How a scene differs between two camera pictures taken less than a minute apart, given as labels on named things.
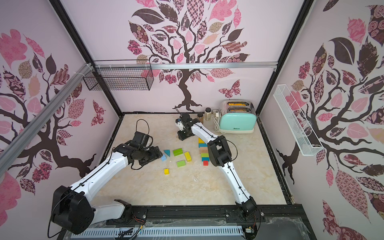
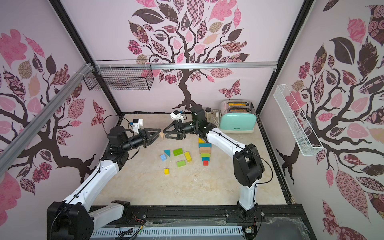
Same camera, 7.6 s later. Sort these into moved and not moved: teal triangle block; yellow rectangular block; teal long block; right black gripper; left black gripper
Moved: right black gripper; left black gripper
Not moved: teal triangle block; teal long block; yellow rectangular block
